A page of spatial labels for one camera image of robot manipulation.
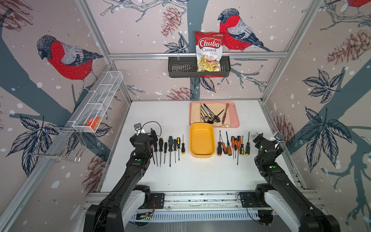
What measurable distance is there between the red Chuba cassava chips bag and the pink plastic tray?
1.18 feet

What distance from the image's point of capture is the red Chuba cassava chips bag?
2.73ft

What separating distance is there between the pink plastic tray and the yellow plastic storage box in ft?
0.10

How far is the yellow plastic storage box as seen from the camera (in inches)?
35.2

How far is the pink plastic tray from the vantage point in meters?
1.08

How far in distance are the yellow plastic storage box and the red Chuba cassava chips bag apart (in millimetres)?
391
